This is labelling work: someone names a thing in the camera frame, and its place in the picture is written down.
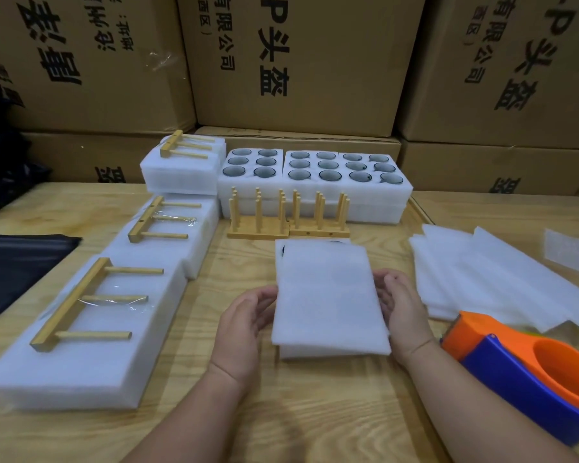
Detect person's left hand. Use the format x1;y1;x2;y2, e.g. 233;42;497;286
209;285;279;386

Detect stack of white foam trays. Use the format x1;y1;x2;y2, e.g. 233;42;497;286
217;147;414;226

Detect person's right forearm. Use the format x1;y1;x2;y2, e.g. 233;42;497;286
400;337;579;463

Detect stack of brown cardboard boxes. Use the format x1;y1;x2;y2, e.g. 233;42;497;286
0;0;579;197

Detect person's right hand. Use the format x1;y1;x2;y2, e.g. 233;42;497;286
371;268;437;367

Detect person's left forearm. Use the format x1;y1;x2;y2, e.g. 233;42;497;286
125;366;262;463

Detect row of wooden peg racks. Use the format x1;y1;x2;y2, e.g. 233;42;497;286
226;188;351;239

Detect black plastic bags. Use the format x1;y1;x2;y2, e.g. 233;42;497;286
0;233;82;331

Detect clear plastic wrap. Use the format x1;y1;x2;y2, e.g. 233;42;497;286
543;228;579;278

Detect black plastic bag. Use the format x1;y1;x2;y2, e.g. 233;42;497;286
0;67;51;216

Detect pile of white foam sheets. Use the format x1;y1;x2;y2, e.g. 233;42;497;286
408;224;579;338

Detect orange and blue tape dispenser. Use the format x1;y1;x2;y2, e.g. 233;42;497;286
442;311;579;448

